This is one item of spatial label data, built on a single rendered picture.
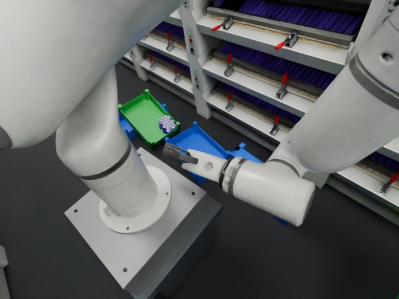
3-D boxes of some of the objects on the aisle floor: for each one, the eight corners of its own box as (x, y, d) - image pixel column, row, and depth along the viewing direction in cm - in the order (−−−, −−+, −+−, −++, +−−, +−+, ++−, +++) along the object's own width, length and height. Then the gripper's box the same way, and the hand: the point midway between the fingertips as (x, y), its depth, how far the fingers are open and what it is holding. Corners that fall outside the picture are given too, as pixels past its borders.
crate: (231, 162, 109) (231, 152, 103) (198, 184, 103) (196, 175, 97) (197, 131, 126) (195, 120, 120) (167, 148, 120) (164, 138, 114)
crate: (179, 130, 128) (180, 123, 121) (151, 150, 121) (151, 143, 114) (148, 96, 135) (146, 88, 128) (119, 113, 127) (117, 105, 120)
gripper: (253, 164, 54) (199, 145, 64) (222, 152, 40) (158, 129, 49) (243, 192, 54) (190, 168, 64) (208, 190, 40) (146, 160, 50)
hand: (179, 152), depth 56 cm, fingers open, 8 cm apart
